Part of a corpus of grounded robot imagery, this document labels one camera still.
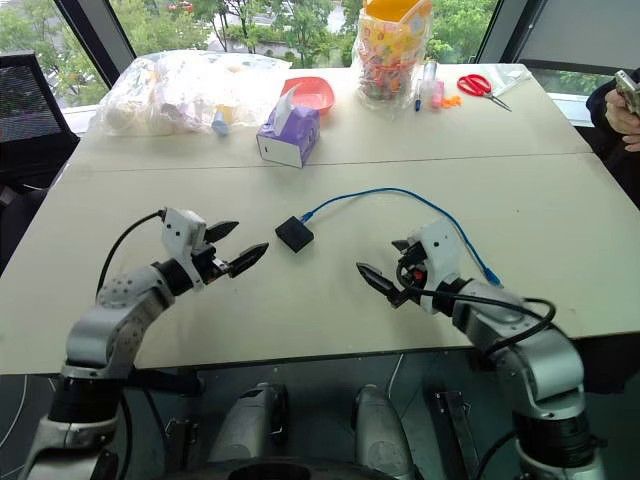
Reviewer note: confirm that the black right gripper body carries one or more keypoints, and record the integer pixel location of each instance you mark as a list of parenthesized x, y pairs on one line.
[(414, 265)]

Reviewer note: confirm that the person's bare hand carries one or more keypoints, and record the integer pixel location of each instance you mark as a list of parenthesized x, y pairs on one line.
[(622, 117)]

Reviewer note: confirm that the clear flat plastic bag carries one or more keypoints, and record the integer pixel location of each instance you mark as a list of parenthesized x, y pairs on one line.
[(515, 77)]

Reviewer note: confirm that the smartphone with patterned case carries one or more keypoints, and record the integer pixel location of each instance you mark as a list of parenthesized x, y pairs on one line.
[(629, 87)]

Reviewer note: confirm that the orange small clips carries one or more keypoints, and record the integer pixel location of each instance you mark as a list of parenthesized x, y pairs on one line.
[(451, 101)]

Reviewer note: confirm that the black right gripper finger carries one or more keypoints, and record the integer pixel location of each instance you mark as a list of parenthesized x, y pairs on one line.
[(382, 285), (401, 244)]

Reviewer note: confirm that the dark round robot waist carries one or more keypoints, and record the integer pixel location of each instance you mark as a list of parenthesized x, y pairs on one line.
[(285, 470)]

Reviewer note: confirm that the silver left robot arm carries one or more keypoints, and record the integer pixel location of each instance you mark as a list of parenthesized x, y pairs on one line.
[(107, 325)]

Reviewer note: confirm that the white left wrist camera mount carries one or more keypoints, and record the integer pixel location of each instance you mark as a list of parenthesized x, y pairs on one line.
[(181, 235)]

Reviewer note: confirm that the clear plastic bag of items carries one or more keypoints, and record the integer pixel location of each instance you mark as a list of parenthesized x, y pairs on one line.
[(175, 92)]

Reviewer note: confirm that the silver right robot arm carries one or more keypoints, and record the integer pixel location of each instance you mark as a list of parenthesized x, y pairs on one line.
[(535, 360)]

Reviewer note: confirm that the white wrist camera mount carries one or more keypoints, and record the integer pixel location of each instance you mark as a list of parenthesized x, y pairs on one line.
[(441, 250), (181, 235)]

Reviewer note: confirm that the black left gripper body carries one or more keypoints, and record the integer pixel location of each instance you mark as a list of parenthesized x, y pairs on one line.
[(209, 265)]

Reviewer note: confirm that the light blue small bottle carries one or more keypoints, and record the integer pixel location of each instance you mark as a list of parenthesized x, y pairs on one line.
[(221, 124)]

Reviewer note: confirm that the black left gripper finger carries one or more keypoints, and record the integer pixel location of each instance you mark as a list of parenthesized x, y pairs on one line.
[(222, 231), (247, 260)]

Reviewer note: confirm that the colourful candy bag with yellow tub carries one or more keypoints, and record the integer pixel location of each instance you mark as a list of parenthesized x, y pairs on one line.
[(390, 55)]

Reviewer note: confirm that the pink plastic bowl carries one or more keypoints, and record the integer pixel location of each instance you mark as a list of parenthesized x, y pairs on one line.
[(315, 95)]

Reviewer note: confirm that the small black adapter box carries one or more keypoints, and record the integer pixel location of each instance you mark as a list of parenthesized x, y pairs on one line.
[(294, 234)]

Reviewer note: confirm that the person's dark clothed body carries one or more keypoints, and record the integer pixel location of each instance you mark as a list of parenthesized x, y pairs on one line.
[(617, 165)]

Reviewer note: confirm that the blue pen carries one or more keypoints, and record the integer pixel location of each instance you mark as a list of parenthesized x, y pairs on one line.
[(418, 95)]

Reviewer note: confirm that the black metal table bracket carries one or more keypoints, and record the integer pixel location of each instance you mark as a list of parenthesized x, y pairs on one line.
[(181, 445), (452, 430)]

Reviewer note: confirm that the grey rounded robot leg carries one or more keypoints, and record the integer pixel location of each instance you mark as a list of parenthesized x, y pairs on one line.
[(380, 430), (250, 425)]

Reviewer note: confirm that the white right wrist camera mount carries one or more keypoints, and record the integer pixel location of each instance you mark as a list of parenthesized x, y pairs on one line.
[(441, 250)]

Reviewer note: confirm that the black mesh office chair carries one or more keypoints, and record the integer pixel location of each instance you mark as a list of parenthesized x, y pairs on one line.
[(27, 130)]

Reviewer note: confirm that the clear small bottle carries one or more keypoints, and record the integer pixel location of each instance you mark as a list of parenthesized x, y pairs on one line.
[(429, 77)]

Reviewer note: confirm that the purple tissue box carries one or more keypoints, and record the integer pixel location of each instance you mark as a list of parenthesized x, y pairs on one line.
[(290, 135)]

